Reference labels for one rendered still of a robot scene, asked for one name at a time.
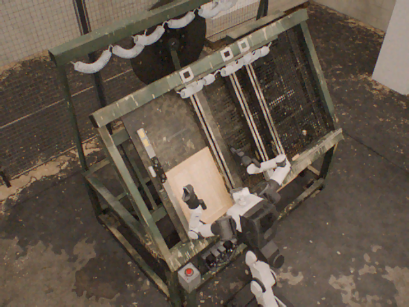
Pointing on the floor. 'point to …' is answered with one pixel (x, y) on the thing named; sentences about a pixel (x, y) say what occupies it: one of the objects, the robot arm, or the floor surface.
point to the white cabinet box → (395, 51)
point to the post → (192, 299)
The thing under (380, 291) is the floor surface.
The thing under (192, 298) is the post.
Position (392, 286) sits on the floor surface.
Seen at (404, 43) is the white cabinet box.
